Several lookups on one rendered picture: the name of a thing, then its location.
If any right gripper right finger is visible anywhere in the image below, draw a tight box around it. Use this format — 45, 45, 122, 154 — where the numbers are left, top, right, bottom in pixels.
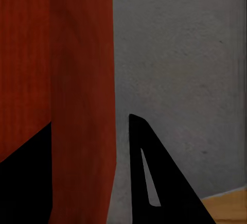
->
129, 114, 216, 224

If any storage box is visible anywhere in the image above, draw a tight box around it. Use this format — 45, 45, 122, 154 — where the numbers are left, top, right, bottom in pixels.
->
0, 0, 117, 224

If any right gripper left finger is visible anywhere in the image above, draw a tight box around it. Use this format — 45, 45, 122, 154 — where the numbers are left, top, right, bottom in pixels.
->
0, 123, 52, 224

